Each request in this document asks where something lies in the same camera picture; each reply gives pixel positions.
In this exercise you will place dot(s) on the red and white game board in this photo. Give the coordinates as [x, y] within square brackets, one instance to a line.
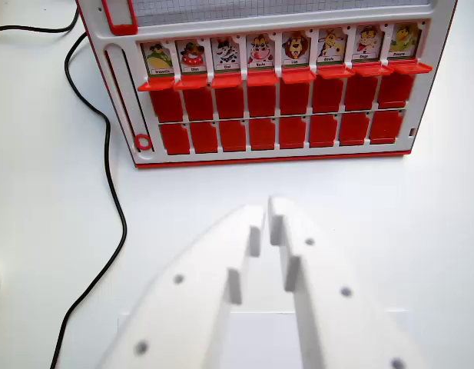
[275, 82]

